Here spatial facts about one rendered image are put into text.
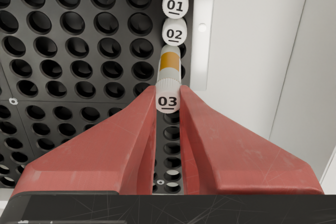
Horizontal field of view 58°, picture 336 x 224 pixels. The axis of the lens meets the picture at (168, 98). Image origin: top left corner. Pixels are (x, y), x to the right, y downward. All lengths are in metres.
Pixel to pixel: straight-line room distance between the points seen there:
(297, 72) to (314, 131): 0.05
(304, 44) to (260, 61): 0.04
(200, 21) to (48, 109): 0.12
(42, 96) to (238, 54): 0.15
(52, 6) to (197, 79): 0.12
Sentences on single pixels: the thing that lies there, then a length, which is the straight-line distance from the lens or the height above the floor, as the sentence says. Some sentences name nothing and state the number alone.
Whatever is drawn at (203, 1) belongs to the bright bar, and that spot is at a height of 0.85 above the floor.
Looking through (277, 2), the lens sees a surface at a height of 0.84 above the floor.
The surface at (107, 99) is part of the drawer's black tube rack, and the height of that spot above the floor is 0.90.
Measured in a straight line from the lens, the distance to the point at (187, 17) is 0.16.
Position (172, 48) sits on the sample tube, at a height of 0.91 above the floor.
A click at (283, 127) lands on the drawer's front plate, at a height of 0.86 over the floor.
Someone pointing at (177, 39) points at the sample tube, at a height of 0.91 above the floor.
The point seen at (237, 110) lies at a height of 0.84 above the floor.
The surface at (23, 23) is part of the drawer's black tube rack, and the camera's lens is 0.18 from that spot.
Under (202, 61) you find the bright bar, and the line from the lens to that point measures 0.23.
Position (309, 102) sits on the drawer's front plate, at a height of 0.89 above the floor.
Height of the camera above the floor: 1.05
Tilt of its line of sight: 55 degrees down
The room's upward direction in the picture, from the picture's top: 176 degrees counter-clockwise
